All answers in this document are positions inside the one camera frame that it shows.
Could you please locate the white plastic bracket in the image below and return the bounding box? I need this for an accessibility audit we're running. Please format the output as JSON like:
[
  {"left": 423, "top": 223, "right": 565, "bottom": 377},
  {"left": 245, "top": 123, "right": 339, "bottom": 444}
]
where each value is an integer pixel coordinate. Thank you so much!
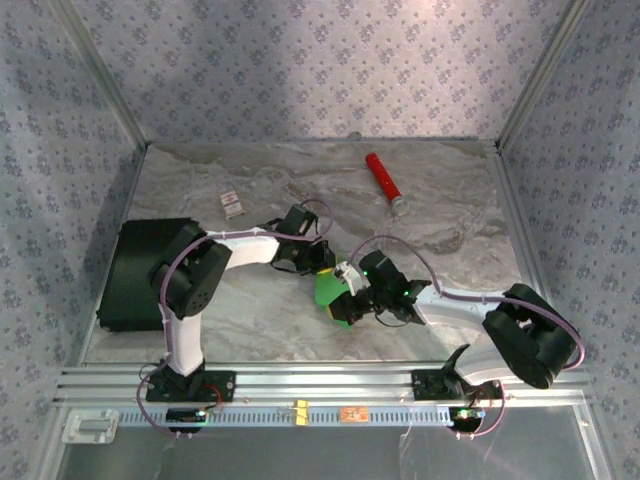
[{"left": 61, "top": 409, "right": 121, "bottom": 446}]

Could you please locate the black controller board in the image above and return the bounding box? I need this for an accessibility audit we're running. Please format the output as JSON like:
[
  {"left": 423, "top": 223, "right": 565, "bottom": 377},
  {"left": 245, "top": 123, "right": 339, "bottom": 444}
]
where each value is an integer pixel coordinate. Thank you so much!
[
  {"left": 165, "top": 407, "right": 209, "bottom": 434},
  {"left": 447, "top": 405, "right": 486, "bottom": 433}
]

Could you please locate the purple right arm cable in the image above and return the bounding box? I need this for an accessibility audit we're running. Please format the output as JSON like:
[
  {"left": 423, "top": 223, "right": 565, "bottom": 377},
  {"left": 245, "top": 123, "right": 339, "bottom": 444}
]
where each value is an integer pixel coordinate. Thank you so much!
[{"left": 348, "top": 234, "right": 587, "bottom": 440}]

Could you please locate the red tube with silver cap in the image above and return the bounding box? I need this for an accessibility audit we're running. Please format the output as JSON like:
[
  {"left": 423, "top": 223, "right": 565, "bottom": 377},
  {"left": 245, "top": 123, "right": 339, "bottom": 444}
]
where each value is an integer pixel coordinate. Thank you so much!
[{"left": 364, "top": 151, "right": 409, "bottom": 217}]

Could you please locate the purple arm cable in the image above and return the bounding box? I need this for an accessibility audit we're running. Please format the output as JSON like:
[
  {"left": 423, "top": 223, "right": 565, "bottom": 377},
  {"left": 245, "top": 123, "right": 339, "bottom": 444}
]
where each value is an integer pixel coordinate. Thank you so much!
[
  {"left": 348, "top": 234, "right": 587, "bottom": 440},
  {"left": 137, "top": 198, "right": 335, "bottom": 440}
]

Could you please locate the grey slotted cable duct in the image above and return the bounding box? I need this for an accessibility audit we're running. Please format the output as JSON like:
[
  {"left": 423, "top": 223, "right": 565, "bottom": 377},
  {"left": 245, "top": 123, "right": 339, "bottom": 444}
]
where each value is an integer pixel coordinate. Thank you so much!
[{"left": 117, "top": 405, "right": 454, "bottom": 428}]

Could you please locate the aluminium frame post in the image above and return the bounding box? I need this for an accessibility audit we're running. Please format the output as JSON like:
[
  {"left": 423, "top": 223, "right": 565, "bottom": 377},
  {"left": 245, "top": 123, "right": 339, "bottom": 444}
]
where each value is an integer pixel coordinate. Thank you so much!
[{"left": 494, "top": 0, "right": 601, "bottom": 151}]

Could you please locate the black case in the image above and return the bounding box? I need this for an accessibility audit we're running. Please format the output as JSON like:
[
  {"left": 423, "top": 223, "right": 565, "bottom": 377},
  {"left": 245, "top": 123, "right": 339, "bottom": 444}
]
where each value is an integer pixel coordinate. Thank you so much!
[{"left": 95, "top": 218, "right": 201, "bottom": 334}]

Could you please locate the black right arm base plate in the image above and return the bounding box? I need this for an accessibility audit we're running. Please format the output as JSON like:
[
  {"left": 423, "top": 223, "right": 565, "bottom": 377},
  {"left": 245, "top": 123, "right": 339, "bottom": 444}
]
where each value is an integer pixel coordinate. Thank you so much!
[{"left": 411, "top": 368, "right": 504, "bottom": 401}]

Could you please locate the small white red card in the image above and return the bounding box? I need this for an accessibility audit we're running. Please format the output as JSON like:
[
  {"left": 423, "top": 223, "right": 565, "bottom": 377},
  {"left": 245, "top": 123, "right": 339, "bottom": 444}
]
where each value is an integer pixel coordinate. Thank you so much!
[{"left": 219, "top": 191, "right": 247, "bottom": 222}]

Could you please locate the aluminium mounting rail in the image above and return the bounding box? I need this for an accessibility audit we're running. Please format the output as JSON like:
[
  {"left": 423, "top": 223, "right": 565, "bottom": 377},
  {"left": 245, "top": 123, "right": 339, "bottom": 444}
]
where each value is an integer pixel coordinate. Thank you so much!
[{"left": 52, "top": 363, "right": 596, "bottom": 404}]

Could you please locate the black right controller board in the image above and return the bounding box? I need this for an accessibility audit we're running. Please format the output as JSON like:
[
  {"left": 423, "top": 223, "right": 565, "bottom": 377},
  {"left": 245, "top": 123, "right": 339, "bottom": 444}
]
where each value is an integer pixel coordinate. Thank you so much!
[{"left": 447, "top": 405, "right": 486, "bottom": 433}]

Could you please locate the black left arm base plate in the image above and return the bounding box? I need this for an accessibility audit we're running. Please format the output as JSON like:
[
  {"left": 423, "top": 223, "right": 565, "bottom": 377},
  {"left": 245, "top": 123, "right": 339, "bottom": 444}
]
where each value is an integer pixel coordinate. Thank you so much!
[{"left": 145, "top": 369, "right": 237, "bottom": 404}]

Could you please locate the clear acrylic panel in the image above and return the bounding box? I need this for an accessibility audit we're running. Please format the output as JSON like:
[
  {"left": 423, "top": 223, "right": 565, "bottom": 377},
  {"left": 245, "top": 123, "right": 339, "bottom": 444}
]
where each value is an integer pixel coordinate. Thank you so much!
[{"left": 52, "top": 424, "right": 609, "bottom": 480}]

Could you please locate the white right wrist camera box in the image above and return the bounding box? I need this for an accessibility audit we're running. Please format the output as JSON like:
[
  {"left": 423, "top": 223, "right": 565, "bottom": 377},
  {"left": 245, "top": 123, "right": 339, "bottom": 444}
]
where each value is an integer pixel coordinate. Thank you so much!
[{"left": 332, "top": 263, "right": 362, "bottom": 295}]

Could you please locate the green cloth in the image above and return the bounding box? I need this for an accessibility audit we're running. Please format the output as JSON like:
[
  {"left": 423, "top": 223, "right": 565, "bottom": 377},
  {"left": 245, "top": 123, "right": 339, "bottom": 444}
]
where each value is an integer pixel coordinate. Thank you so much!
[{"left": 313, "top": 254, "right": 362, "bottom": 332}]

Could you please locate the aluminium table side rail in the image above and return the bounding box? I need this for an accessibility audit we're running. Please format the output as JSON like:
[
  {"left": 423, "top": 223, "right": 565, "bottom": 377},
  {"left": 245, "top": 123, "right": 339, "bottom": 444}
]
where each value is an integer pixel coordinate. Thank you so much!
[
  {"left": 77, "top": 144, "right": 149, "bottom": 366},
  {"left": 492, "top": 142, "right": 571, "bottom": 364}
]

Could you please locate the black left controller board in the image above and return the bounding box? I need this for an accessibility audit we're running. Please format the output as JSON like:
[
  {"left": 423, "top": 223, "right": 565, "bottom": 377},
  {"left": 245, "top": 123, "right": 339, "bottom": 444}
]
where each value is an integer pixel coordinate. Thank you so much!
[{"left": 165, "top": 407, "right": 209, "bottom": 434}]

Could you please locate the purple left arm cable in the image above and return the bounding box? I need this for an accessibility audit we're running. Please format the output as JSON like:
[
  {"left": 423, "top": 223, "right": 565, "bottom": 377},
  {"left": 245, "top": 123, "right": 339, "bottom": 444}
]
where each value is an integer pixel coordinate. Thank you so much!
[{"left": 137, "top": 198, "right": 335, "bottom": 440}]

